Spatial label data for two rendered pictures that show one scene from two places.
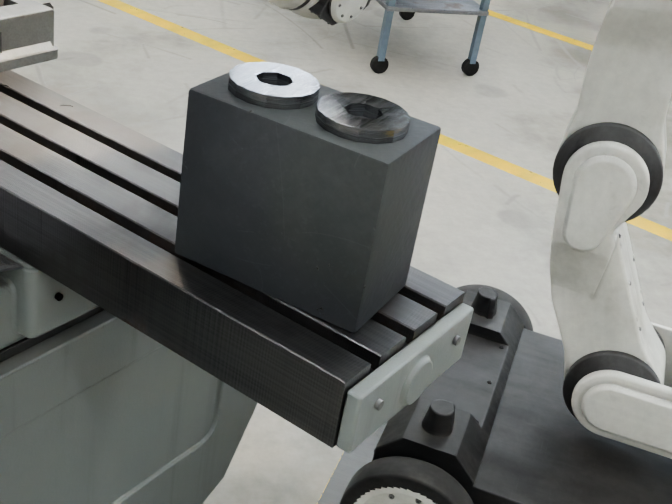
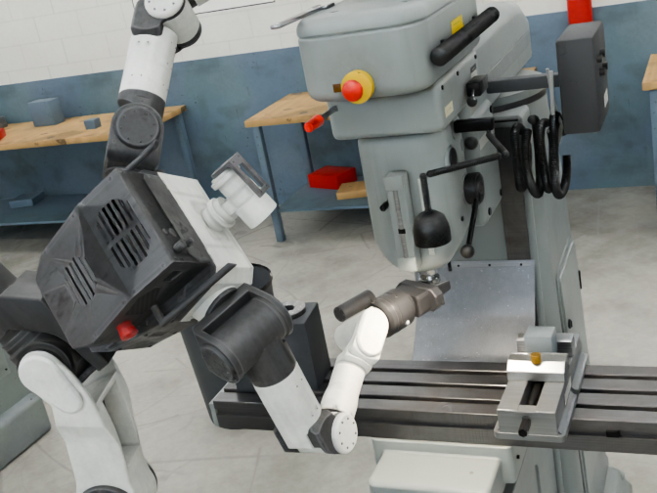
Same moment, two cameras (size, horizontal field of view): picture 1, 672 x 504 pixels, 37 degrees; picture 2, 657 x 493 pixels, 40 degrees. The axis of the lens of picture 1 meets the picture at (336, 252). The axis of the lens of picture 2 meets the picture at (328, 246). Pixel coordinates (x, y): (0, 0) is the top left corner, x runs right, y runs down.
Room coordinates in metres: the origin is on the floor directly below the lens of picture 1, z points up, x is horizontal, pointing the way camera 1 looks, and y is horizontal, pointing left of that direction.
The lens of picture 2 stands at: (2.97, 0.06, 2.07)
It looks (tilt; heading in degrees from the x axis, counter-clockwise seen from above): 20 degrees down; 176
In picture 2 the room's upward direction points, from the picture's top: 11 degrees counter-clockwise
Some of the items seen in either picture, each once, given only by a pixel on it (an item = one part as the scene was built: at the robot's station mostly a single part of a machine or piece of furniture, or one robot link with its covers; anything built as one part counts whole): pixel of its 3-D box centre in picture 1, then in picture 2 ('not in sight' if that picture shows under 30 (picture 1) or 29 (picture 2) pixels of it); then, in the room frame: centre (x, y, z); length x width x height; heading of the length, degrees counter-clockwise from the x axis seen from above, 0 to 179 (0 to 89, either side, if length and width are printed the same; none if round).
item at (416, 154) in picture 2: not in sight; (416, 191); (1.13, 0.42, 1.47); 0.21 x 0.19 x 0.32; 60
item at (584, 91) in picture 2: not in sight; (586, 76); (1.04, 0.86, 1.62); 0.20 x 0.09 x 0.21; 150
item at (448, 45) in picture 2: not in sight; (466, 33); (1.17, 0.56, 1.79); 0.45 x 0.04 x 0.04; 150
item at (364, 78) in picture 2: not in sight; (357, 86); (1.33, 0.30, 1.76); 0.06 x 0.02 x 0.06; 60
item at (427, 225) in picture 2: not in sight; (430, 226); (1.38, 0.38, 1.48); 0.07 x 0.07 x 0.06
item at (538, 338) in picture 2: not in sight; (541, 343); (1.25, 0.62, 1.10); 0.06 x 0.05 x 0.06; 59
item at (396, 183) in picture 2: not in sight; (403, 221); (1.22, 0.36, 1.45); 0.04 x 0.04 x 0.21; 60
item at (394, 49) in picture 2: not in sight; (393, 34); (1.12, 0.42, 1.81); 0.47 x 0.26 x 0.16; 150
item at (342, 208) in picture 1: (304, 186); (277, 344); (0.91, 0.04, 1.09); 0.22 x 0.12 x 0.20; 66
